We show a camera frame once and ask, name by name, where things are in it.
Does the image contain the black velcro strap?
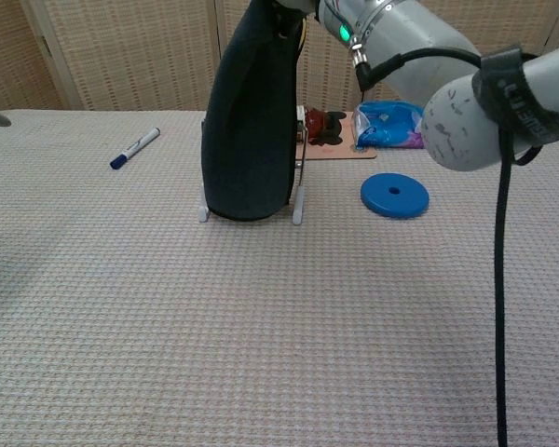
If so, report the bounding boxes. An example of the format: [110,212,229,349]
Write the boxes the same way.
[471,45,559,146]

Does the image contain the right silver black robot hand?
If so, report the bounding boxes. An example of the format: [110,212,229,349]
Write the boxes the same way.
[273,0,320,39]

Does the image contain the small metal wire rack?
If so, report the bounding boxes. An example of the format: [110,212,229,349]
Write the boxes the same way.
[198,105,308,227]

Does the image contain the red brown labelled bottle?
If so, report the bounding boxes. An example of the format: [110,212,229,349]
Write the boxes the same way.
[296,105,330,146]

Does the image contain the yellow cloth with black back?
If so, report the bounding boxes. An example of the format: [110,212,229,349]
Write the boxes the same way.
[200,0,308,223]

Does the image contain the blue plastic disc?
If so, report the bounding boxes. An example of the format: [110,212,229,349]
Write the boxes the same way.
[360,172,430,219]

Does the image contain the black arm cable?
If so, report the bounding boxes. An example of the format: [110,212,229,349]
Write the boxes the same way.
[351,44,546,447]

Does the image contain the blue white marker pen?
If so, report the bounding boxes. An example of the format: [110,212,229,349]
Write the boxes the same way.
[109,127,162,170]

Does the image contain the blue tissue pack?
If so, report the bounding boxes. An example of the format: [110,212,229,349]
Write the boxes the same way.
[351,100,428,151]

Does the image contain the white woven tablecloth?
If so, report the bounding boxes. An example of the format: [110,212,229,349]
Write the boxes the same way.
[0,109,559,447]

